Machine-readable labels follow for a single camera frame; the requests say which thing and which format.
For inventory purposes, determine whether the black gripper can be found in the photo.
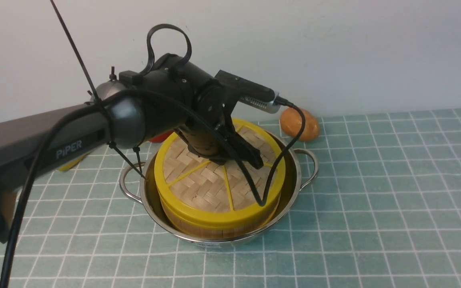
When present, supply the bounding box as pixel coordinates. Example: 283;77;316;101
176;80;264;170

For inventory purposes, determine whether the yellow woven steamer lid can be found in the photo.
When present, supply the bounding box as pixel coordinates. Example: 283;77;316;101
154;133;287;207

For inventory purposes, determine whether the bamboo steamer basket yellow rim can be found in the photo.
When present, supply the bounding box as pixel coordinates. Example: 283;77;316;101
160;190;280;239

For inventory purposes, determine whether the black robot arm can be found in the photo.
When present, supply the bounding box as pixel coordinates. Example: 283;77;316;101
0;54;263;243

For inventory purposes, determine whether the stainless steel pot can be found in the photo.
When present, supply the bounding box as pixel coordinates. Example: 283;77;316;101
119;149;319;248

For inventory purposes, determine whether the brown potato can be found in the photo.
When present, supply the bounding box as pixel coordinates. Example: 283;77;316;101
279;108;321;142

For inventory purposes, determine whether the red bell pepper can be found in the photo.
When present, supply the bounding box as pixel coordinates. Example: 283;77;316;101
148;130;174;143

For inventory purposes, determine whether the green checkered tablecloth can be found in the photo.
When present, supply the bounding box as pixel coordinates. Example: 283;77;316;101
10;109;461;288

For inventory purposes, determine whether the yellow banana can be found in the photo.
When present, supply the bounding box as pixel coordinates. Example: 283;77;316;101
58;154;88;172

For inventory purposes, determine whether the black camera cable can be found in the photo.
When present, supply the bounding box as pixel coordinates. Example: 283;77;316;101
0;23;307;288

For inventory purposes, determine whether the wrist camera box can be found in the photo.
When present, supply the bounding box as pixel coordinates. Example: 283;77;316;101
214;70;280;114

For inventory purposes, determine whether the black cable tie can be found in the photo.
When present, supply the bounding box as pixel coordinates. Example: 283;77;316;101
50;0;145;179

